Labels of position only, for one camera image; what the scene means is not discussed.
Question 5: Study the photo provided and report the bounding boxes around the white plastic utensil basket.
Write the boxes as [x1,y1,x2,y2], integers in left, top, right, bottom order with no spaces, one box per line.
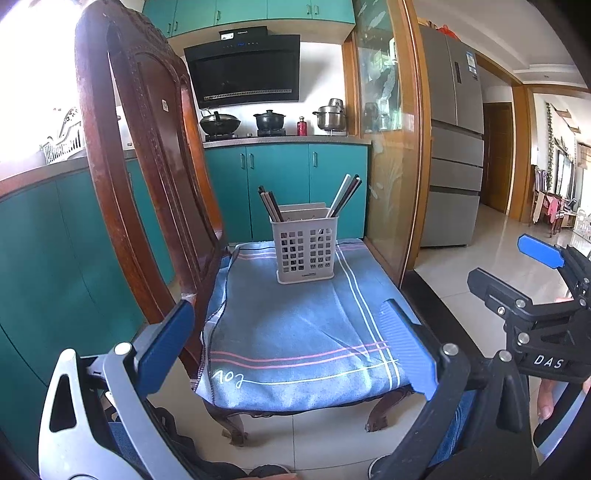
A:
[270,202,339,285]

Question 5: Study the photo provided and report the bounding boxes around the short cream chopstick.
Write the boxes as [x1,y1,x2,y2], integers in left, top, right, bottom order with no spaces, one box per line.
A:
[259,191,280,223]

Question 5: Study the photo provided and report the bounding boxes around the reddish brown chopstick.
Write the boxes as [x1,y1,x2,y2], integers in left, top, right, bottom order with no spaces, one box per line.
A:
[266,191,284,222]

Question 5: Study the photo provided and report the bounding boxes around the red bottle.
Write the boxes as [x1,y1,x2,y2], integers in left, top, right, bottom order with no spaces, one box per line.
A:
[297,116,308,136]

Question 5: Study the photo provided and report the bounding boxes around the teal kitchen cabinets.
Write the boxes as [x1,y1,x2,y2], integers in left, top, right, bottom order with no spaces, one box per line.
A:
[0,0,371,462]

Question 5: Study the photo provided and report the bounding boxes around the black range hood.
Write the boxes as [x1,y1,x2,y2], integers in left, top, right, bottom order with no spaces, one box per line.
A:
[184,34,301,109]

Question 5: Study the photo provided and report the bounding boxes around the white dish rack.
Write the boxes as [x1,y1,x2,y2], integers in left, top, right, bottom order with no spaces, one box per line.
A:
[40,108,85,165]

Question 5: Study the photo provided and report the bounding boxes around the steel stock pot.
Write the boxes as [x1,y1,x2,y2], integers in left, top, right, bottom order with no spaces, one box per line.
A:
[314,98,348,132]

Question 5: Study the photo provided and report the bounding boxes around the glass wooden door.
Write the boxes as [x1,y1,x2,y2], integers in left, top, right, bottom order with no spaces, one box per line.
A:
[342,1,432,284]

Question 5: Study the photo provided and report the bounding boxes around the person's right hand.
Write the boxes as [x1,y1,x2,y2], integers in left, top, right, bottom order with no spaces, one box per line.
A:
[537,379,562,421]

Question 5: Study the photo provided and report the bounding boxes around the blue striped cloth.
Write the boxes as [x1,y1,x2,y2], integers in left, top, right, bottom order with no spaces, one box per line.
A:
[194,239,409,413]

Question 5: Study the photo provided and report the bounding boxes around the carved wooden chair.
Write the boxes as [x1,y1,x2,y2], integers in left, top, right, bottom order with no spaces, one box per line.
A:
[75,1,412,446]

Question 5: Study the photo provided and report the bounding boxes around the black cooking pot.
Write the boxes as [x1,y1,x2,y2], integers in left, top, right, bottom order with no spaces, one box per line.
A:
[253,109,284,131]

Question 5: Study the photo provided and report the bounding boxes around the long cream chopstick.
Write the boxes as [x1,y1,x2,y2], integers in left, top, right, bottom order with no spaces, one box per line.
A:
[325,173,352,218]

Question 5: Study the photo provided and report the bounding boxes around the black wok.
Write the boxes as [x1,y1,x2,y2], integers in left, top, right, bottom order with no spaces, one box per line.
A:
[199,111,240,136]

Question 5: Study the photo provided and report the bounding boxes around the silver refrigerator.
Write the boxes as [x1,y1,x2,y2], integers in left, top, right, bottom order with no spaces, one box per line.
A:
[421,26,484,248]

